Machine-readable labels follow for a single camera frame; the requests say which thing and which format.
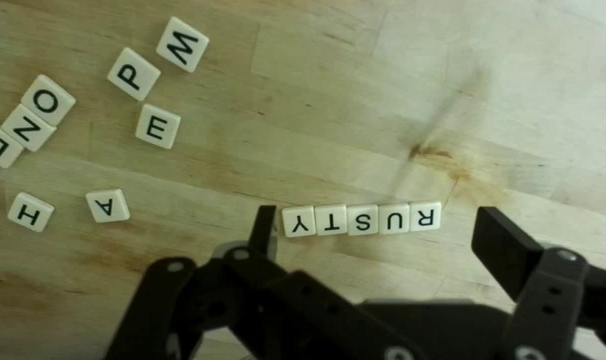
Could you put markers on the letter tile H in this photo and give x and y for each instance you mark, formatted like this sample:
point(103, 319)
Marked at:
point(30, 213)

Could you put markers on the letter tile Y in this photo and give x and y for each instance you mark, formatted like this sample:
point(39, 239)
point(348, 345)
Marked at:
point(299, 221)

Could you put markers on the letter tile S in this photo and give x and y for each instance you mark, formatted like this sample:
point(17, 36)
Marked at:
point(363, 221)

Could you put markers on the letter tile A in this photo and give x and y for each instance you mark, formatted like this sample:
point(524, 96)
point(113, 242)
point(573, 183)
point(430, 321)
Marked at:
point(108, 207)

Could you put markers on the letter tile E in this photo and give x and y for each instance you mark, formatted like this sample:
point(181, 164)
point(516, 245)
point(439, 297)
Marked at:
point(158, 127)

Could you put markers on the letter tile O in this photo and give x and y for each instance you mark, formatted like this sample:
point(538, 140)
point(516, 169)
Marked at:
point(49, 100)

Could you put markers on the letter tile U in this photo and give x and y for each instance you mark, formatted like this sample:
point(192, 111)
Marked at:
point(394, 218)

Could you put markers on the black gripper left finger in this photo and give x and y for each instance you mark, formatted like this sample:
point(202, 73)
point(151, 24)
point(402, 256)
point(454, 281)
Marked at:
point(276, 314)

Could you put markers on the letter tile P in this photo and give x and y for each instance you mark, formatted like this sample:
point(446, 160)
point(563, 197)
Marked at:
point(133, 74)

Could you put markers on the letter tile W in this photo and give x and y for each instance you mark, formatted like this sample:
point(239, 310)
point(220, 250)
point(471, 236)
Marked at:
point(183, 45)

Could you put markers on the letter tile T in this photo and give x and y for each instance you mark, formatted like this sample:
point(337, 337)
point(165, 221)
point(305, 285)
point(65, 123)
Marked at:
point(330, 221)

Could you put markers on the letter tile N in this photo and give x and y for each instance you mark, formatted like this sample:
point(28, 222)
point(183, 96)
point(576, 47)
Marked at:
point(26, 129)

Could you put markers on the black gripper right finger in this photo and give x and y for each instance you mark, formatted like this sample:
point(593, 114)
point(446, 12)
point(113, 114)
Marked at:
point(554, 291)

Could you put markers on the letter tile R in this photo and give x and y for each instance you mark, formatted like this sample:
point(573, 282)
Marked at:
point(424, 216)

